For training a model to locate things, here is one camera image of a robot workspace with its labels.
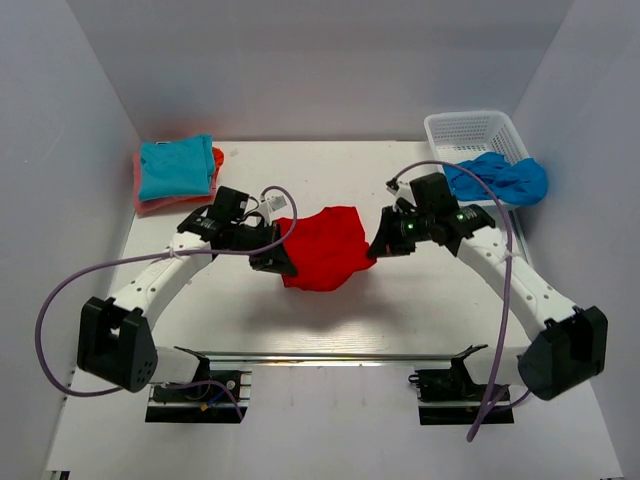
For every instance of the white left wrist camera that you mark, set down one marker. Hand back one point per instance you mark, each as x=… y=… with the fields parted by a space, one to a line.
x=268 y=205

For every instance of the folded orange t shirt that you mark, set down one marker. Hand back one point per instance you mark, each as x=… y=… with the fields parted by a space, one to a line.
x=218 y=161

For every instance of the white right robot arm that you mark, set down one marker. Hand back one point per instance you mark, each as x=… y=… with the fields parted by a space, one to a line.
x=568 y=343

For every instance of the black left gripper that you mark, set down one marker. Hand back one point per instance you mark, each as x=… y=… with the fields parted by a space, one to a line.
x=275 y=261

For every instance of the red t shirt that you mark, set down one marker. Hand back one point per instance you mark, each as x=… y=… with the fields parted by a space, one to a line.
x=326 y=249

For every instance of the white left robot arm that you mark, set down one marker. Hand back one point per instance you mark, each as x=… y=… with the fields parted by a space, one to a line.
x=116 y=334

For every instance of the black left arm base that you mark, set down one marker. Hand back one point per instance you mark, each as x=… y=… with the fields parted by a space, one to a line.
x=200 y=395

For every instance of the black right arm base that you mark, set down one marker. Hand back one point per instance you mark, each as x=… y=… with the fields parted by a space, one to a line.
x=451 y=387

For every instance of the folded pink t shirt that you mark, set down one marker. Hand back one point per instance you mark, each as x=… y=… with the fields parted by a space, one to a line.
x=143 y=208

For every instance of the white plastic basket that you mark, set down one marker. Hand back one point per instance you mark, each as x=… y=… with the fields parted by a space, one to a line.
x=456 y=137

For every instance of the crumpled blue t shirt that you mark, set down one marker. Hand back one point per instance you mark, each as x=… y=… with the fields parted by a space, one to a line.
x=500 y=177

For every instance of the folded teal t shirt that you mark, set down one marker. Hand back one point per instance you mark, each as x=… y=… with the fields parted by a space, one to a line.
x=183 y=168

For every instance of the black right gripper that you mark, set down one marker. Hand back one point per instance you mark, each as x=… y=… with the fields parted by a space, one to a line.
x=387 y=240

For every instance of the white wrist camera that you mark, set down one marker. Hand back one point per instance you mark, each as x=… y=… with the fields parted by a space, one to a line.
x=268 y=205
x=403 y=196

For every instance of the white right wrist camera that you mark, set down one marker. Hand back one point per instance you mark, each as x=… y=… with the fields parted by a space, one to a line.
x=403 y=196

